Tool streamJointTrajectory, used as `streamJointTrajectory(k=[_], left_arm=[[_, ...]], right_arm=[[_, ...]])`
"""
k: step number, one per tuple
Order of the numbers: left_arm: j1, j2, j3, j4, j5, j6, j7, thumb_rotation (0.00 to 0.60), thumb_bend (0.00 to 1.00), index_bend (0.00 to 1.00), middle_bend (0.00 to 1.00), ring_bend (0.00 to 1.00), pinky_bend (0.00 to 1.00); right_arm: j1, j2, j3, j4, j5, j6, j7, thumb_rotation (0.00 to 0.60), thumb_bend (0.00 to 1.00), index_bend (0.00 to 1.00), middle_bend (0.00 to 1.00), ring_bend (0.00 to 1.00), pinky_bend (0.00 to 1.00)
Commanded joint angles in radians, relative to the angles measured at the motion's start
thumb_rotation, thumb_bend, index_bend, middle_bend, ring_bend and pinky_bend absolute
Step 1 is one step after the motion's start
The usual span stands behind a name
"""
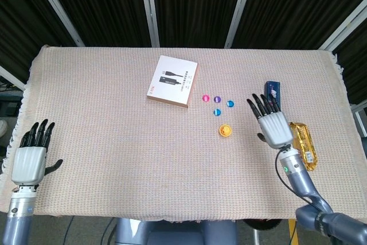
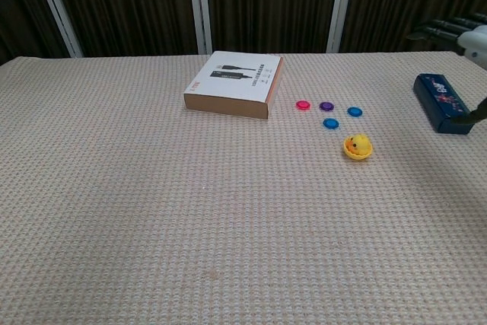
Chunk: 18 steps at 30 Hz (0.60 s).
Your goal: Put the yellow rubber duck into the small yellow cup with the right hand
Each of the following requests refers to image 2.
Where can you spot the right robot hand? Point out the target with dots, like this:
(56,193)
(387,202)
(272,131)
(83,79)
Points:
(473,37)

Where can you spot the yellow rubber duck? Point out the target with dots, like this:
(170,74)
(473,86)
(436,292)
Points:
(358,144)

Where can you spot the dark blue printed box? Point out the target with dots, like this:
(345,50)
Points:
(441,100)

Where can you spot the blue plastic disc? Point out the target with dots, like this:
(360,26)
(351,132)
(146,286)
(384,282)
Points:
(354,112)
(330,123)

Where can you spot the purple plastic disc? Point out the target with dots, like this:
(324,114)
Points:
(325,106)

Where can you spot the yellow eggshell cup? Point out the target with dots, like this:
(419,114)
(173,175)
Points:
(357,157)

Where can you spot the pink plastic disc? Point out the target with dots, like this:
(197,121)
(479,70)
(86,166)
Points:
(302,105)

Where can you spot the dark pleated curtain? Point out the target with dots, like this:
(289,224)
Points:
(270,1)

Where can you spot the beige woven tablecloth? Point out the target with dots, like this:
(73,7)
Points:
(152,207)

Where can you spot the white frame post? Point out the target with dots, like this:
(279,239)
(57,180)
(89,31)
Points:
(340,5)
(57,9)
(200,5)

